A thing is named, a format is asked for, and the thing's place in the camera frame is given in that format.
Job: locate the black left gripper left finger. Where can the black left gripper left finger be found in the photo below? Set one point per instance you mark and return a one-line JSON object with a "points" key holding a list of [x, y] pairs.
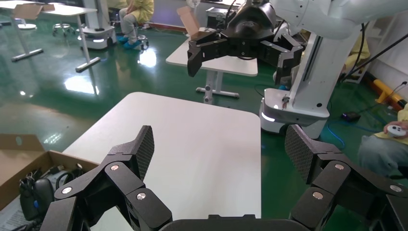
{"points": [[127, 178]]}

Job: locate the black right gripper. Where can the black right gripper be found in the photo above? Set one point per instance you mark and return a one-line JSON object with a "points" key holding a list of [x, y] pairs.
{"points": [[248, 25]]}

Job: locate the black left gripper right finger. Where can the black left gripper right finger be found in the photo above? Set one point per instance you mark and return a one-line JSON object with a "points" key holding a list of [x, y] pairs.
{"points": [[331, 178]]}

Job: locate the white handheld controller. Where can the white handheld controller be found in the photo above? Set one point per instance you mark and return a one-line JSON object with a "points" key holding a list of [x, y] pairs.
{"points": [[395, 130]]}

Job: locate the black computer mouse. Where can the black computer mouse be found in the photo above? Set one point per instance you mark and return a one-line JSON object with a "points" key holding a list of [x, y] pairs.
{"points": [[41, 194]]}

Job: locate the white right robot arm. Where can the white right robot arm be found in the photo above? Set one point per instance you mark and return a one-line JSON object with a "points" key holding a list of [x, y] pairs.
{"points": [[318, 16]]}

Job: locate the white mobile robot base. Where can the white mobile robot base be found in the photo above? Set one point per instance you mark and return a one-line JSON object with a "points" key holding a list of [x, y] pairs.
{"points": [[98, 38]]}

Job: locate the open brown cardboard box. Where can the open brown cardboard box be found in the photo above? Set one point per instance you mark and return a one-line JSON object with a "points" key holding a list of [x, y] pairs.
{"points": [[188, 19]]}

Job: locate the brown cardboard storage box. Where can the brown cardboard storage box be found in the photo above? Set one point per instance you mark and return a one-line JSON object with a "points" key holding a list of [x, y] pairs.
{"points": [[12, 159]]}

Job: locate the small brown cardboard box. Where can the small brown cardboard box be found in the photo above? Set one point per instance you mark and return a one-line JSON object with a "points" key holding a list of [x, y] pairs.
{"points": [[28, 11]]}

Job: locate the bare human hand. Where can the bare human hand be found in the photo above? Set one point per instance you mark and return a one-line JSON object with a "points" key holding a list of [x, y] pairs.
{"points": [[401, 123]]}

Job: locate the white background table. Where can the white background table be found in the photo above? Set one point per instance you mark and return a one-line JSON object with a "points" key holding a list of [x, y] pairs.
{"points": [[229, 65]]}

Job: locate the black equipment case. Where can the black equipment case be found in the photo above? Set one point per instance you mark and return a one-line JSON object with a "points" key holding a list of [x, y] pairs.
{"points": [[215, 19]]}

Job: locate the person in grey trousers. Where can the person in grey trousers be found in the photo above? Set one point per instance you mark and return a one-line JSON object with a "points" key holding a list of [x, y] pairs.
{"points": [[379, 153]]}

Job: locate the black power adapter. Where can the black power adapter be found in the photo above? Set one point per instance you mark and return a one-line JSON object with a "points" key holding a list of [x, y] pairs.
{"points": [[350, 116]]}

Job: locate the white robot wheeled base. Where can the white robot wheeled base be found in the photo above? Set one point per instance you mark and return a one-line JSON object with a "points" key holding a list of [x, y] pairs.
{"points": [[296, 116]]}

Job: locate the white robot torso column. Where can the white robot torso column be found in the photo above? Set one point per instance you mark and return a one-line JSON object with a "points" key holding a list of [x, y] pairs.
{"points": [[315, 73]]}

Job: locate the yellow floor pipe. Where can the yellow floor pipe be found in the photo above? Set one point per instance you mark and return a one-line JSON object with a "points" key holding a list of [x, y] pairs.
{"points": [[382, 89]]}

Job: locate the seated person in yellow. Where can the seated person in yellow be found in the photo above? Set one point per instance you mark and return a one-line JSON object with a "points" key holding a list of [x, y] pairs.
{"points": [[140, 9]]}

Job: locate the standing person in yellow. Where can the standing person in yellow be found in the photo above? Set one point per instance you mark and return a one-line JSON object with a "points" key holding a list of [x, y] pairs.
{"points": [[366, 51]]}

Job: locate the printed paper manual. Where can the printed paper manual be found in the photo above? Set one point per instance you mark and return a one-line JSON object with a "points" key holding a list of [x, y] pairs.
{"points": [[12, 216]]}

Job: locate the white long-legged table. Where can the white long-legged table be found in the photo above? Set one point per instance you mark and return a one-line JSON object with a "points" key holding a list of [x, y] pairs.
{"points": [[63, 9]]}

